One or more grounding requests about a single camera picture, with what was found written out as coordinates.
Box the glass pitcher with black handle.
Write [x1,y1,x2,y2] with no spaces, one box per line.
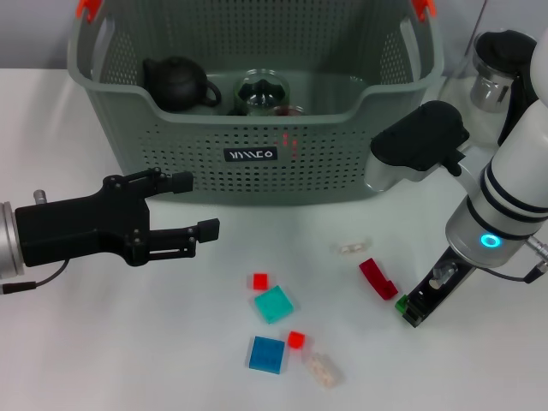
[437,28,541,149]

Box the dark red translucent brick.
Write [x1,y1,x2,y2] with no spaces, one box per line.
[358,258,399,301]

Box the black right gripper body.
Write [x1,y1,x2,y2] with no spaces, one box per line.
[405,246,476,308]

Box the left arm cable with connector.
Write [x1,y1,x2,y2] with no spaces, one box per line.
[0,259,69,295]

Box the dark clay teapot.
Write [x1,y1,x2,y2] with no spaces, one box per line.
[143,54,223,113]

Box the orange bin handle clip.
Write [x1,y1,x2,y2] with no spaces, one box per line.
[411,0,437,21]
[75,0,103,21]

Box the small white brick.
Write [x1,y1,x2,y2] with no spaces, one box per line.
[333,239,372,257]

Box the long clear white brick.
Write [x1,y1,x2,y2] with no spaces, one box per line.
[301,353,343,389]

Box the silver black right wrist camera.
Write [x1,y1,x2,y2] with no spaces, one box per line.
[366,100,471,193]

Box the blue four-stud brick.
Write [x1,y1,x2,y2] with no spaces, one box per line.
[247,336,286,376]

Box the arm cable with connector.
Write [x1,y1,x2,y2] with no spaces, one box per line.
[483,237,548,283]
[0,259,69,295]

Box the right arm cable with connector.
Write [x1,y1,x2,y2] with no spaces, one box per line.
[483,237,548,283]

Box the teal square brick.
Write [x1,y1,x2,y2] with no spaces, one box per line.
[253,285,295,325]

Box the grey-green perforated storage bin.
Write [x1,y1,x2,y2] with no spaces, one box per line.
[67,0,444,206]

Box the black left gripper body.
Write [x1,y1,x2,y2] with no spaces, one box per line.
[15,175,153,267]

